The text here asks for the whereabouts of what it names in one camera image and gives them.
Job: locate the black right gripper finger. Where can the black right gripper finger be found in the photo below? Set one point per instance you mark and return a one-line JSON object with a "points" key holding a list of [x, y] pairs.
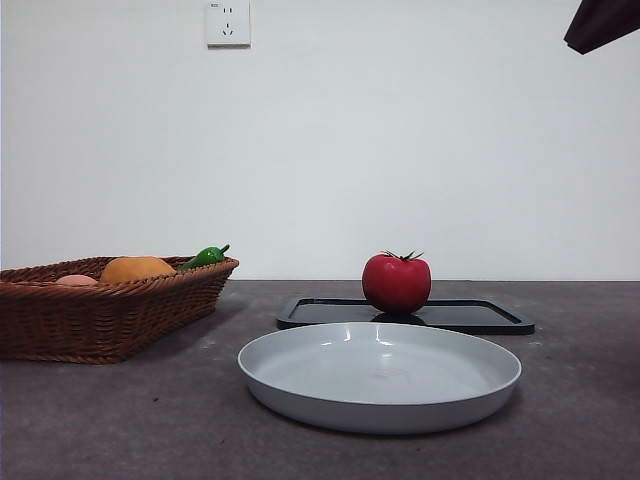
{"points": [[607, 22]]}

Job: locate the red tomato with green calyx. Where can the red tomato with green calyx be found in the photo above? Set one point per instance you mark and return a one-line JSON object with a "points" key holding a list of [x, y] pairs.
{"points": [[397, 282]]}

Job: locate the black rectangular tray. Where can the black rectangular tray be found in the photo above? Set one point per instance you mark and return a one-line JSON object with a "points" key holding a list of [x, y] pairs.
{"points": [[475, 315]]}

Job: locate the pale grey round plate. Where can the pale grey round plate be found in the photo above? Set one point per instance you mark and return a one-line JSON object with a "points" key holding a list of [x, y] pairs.
{"points": [[380, 380]]}

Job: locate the green pepper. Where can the green pepper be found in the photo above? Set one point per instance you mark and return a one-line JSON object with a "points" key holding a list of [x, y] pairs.
{"points": [[202, 258]]}

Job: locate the orange round fruit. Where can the orange round fruit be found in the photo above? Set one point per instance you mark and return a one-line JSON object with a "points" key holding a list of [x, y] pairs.
{"points": [[137, 267]]}

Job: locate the brown wicker basket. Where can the brown wicker basket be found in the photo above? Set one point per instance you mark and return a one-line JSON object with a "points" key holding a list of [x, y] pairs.
{"points": [[100, 320]]}

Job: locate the pink peach-coloured fruit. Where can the pink peach-coloured fruit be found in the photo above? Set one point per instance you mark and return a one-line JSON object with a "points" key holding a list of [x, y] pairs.
{"points": [[76, 280]]}

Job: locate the white wall socket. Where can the white wall socket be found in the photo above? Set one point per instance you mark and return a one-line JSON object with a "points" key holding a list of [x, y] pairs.
{"points": [[229, 30]]}

